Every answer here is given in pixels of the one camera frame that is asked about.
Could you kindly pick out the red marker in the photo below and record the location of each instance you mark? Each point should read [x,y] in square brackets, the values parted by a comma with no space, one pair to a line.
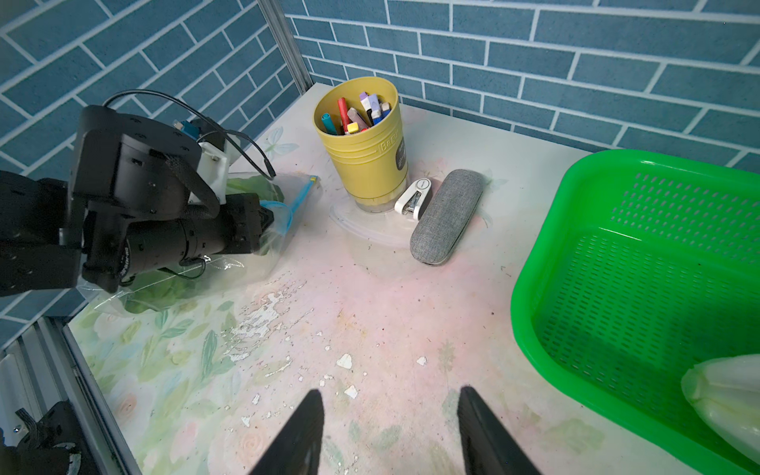
[344,118]

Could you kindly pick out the green plastic basket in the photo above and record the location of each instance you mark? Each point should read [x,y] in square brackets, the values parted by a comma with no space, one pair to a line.
[645,266]

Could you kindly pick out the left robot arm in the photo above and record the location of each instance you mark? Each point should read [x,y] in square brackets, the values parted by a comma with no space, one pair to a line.
[35,252]

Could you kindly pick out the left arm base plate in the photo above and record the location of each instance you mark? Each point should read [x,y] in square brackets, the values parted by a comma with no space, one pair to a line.
[53,445]

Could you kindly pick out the blue marker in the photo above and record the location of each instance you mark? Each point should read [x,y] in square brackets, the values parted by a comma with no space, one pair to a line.
[385,108]

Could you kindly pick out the yellow pen cup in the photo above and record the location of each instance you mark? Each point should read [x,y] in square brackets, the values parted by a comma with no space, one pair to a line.
[372,164]

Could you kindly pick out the clear zipper bag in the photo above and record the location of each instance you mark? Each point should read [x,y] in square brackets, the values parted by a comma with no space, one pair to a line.
[238,230]

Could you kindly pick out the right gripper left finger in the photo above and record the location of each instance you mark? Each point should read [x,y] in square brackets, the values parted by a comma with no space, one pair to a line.
[297,448]

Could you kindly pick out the grey fabric case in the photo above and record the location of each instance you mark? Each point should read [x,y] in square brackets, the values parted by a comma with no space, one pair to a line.
[447,217]

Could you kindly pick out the aluminium rail frame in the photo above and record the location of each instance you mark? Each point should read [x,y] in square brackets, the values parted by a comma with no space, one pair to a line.
[43,366]

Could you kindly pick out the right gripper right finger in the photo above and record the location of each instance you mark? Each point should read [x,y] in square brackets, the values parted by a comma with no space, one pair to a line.
[487,446]

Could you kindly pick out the purple marker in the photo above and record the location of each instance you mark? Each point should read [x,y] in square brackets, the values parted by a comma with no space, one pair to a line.
[366,102]

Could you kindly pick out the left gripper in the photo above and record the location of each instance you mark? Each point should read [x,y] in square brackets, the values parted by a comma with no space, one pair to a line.
[129,170]

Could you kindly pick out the small white stapler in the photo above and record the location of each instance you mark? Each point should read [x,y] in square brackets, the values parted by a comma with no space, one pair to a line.
[414,201]

